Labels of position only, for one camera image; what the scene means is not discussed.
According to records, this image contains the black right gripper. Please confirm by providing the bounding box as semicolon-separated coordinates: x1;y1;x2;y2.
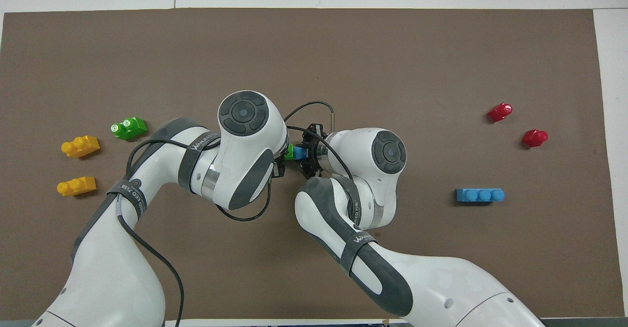
299;121;328;179

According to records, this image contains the red one-stud toy block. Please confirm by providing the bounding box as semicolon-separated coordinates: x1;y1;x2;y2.
521;129;549;148
487;102;513;123

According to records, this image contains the yellow two-stud toy block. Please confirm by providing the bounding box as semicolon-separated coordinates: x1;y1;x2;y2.
60;135;101;159
56;176;97;198

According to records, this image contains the brown table mat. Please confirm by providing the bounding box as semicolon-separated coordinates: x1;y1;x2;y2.
0;7;625;321

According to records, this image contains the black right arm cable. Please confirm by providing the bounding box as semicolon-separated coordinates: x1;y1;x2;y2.
283;100;355;180

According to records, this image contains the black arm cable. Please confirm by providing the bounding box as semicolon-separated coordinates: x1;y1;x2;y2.
117;138;272;327
283;100;355;180

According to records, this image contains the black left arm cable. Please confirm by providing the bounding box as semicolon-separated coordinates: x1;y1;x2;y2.
117;138;272;327

